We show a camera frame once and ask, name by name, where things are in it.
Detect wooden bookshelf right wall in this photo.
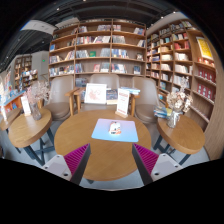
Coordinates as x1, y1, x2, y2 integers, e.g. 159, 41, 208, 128
146, 19, 217, 131

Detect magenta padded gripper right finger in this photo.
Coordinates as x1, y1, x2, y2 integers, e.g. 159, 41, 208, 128
132, 143, 182, 185

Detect white red standing sign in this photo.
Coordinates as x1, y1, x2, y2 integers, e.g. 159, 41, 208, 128
115, 88, 130, 118

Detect glass vase dried flowers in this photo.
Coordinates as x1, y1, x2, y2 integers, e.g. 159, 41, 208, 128
26, 81, 49, 120
167, 77, 193, 128

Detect large wooden bookshelf back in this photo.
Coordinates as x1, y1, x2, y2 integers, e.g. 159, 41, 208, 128
48, 18, 146, 85

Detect beige armchair right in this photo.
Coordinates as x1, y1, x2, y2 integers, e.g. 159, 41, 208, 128
132, 77, 160, 124

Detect pastel blue pink mouse pad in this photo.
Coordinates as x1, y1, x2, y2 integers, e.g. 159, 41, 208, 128
92, 119, 139, 142

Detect round wooden left table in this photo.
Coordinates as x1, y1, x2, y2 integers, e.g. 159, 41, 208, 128
8, 108, 54, 166

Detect glass vase dried flowers left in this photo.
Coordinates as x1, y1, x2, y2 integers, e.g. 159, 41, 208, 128
26, 81, 49, 120

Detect stack of books on table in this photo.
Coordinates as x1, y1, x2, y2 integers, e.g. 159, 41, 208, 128
154, 106, 172, 119

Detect round wooden right table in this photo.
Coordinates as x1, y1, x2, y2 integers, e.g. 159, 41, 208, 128
154, 115, 205, 165

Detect round wooden centre table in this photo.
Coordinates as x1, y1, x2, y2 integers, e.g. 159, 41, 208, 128
54, 110, 151, 181

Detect small wooden side table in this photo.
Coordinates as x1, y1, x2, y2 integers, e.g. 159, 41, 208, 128
66, 87, 140, 116

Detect stack of books behind sign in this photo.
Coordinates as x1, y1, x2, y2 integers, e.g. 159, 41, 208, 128
121, 87, 140, 95

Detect beige armchair left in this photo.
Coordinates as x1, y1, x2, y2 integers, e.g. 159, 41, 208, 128
45, 76, 74, 121

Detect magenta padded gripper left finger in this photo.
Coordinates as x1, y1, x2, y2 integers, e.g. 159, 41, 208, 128
42, 144, 91, 185

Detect small white sign left table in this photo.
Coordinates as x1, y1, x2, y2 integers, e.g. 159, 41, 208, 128
21, 96, 31, 116

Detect yellow framed poster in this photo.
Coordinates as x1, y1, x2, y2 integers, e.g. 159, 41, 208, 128
196, 37, 213, 60

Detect round wooden table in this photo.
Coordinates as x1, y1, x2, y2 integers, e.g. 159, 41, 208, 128
154, 115, 205, 165
8, 108, 54, 166
54, 110, 151, 181

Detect glass vase dried flowers right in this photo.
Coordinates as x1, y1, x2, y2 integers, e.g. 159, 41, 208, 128
167, 77, 193, 128

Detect distant wooden bookshelf left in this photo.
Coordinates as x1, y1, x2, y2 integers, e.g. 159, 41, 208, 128
14, 55, 38, 91

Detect beige armchair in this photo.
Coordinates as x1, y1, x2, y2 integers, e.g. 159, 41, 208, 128
45, 76, 74, 121
81, 74, 120, 111
132, 77, 160, 124

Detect beige armchair middle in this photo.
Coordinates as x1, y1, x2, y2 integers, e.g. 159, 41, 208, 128
81, 74, 120, 111

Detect white framed picture card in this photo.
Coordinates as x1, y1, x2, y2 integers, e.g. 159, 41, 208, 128
84, 83, 106, 104

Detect white ceiling air conditioner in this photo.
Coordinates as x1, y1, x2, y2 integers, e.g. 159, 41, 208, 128
21, 20, 56, 35

